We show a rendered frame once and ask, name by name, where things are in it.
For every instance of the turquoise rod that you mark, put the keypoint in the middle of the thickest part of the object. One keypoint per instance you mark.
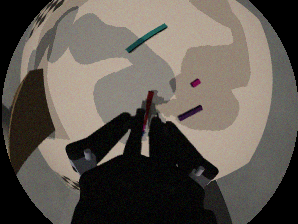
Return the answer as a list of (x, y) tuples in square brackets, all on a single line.
[(146, 37)]

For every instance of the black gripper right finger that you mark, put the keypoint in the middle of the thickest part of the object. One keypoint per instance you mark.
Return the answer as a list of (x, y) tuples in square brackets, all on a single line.
[(182, 152)]

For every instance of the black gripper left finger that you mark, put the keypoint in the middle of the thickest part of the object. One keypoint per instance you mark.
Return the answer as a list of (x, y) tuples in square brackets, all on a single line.
[(86, 153)]

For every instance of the purple rod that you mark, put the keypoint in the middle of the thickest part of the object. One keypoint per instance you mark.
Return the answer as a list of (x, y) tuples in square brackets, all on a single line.
[(190, 112)]

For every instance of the dark red rod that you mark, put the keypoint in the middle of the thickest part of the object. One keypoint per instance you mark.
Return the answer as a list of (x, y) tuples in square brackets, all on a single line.
[(148, 104)]

